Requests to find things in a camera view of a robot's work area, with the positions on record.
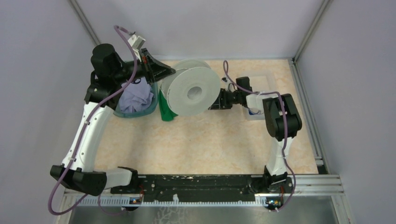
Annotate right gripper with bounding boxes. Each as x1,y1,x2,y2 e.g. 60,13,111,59
208,88,241,110

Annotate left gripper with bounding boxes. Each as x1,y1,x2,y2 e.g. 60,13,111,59
112,47,175,84

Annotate white filament spool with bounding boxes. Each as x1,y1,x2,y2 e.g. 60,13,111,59
160,59,220,116

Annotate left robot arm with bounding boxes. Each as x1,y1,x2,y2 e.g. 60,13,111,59
50,43,176,196

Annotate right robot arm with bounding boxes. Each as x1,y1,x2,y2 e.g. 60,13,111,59
210,77,302,193

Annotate teal plastic basket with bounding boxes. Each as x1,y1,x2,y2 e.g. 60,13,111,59
114,83,158,118

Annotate lavender cloth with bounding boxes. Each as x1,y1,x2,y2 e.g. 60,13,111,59
119,77,154,113

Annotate clear plastic box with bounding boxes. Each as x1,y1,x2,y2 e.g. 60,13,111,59
240,70,277,121

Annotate green cloth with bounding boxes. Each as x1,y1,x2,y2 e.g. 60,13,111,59
158,90,178,122

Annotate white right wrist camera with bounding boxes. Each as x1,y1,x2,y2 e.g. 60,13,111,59
221,77,232,89

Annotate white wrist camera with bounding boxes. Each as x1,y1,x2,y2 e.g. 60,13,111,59
221,77,232,89
127,34,146,58

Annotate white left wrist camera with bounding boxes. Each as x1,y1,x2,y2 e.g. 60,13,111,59
127,34,146,58

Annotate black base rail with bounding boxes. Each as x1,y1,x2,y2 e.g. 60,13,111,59
110,175,294,204

